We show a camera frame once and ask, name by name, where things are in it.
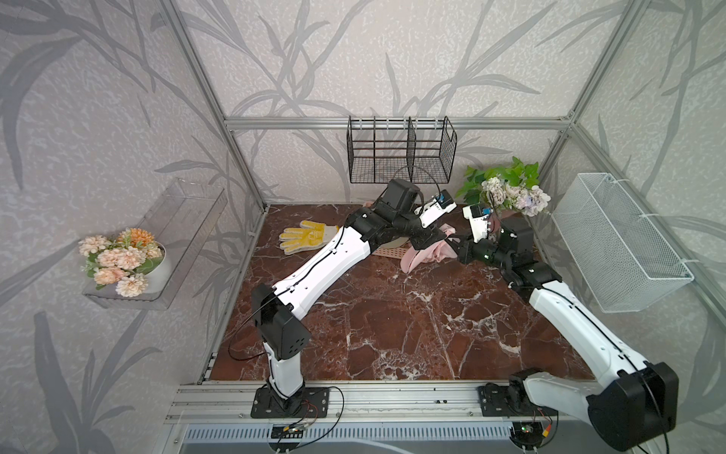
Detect white pot peach flowers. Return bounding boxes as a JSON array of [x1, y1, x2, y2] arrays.
[[78, 228, 173, 298]]

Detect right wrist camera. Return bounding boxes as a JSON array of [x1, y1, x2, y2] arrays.
[[462, 204, 492, 243]]

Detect aluminium back crossbar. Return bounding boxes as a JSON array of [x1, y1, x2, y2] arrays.
[[224, 117, 571, 132]]

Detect aluminium frame corner post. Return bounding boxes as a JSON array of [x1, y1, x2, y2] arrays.
[[540, 0, 650, 179]]

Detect clear acrylic wall shelf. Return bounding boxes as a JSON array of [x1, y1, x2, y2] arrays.
[[79, 179, 228, 310]]

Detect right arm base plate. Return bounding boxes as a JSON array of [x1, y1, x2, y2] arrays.
[[476, 382, 559, 417]]

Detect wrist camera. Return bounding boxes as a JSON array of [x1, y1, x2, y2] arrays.
[[414, 189, 457, 228], [462, 204, 492, 243]]

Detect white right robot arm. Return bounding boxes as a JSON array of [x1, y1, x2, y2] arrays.
[[446, 218, 679, 452]]

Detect pink perforated plastic basket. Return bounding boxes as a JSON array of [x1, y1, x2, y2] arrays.
[[363, 201, 410, 258]]

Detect artificial flower bouquet green leaves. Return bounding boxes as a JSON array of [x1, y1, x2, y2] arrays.
[[456, 157, 551, 218]]

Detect black wire wall basket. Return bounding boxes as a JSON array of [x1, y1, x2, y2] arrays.
[[346, 117, 459, 185]]

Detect yellow white work glove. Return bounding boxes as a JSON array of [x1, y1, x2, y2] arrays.
[[279, 221, 340, 255]]

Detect aluminium front rail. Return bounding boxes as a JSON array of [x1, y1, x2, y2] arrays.
[[163, 379, 602, 426]]

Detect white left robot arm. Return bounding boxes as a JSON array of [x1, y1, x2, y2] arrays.
[[251, 179, 456, 406]]

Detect pink baseball cap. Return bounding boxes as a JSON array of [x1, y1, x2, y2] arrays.
[[400, 239, 458, 274]]

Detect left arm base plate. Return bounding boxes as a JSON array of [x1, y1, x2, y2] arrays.
[[251, 385, 331, 419]]

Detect white mesh wall basket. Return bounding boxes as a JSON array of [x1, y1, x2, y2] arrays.
[[553, 173, 694, 313]]

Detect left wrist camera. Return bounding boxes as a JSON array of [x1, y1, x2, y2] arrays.
[[414, 189, 457, 228]]

